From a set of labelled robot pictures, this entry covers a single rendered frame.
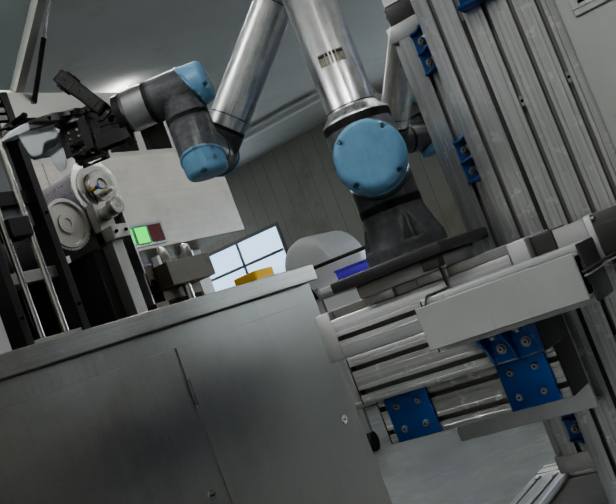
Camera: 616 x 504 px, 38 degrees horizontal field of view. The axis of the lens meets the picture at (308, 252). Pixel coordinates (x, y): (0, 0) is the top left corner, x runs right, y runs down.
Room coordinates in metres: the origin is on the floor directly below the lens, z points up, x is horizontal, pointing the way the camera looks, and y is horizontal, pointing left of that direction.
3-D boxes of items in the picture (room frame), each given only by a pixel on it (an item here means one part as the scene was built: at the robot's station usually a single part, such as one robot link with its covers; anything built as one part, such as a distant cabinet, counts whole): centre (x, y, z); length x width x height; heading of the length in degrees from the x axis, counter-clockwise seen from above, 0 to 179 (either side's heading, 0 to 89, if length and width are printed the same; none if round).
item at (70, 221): (2.10, 0.59, 1.17); 0.26 x 0.12 x 0.12; 55
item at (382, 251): (1.60, -0.17, 0.87); 0.15 x 0.15 x 0.10
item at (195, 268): (2.36, 0.45, 1.00); 0.40 x 0.16 x 0.06; 55
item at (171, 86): (1.50, 0.11, 1.21); 0.11 x 0.08 x 0.09; 84
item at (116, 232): (2.07, 0.41, 1.05); 0.06 x 0.05 x 0.31; 55
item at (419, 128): (2.31, -0.39, 1.12); 0.11 x 0.08 x 0.11; 122
